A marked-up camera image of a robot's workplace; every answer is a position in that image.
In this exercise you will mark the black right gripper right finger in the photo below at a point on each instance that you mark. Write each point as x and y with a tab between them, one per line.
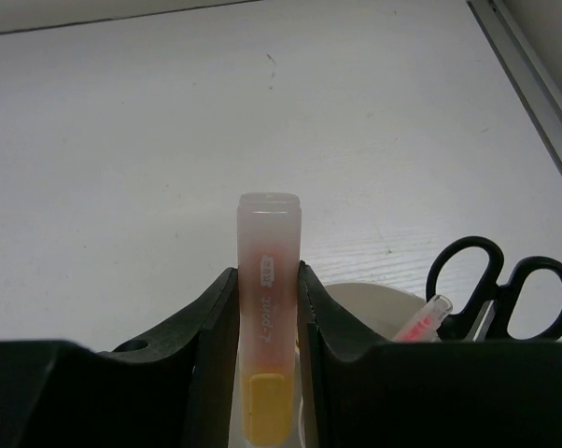
493	394

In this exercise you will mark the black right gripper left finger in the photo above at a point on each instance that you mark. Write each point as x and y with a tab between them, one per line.
170	386

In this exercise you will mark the red slim pen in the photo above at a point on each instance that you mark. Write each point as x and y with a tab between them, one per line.
423	325

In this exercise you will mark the black handled scissors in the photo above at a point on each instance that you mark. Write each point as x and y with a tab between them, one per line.
489	310

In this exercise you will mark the yellow capped pink highlighter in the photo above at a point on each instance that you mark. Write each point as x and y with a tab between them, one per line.
268	249

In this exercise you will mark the white round divided container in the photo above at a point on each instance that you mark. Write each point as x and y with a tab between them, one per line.
369	308

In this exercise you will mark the aluminium rail at table edge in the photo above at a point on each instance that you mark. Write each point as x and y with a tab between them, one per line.
534	86

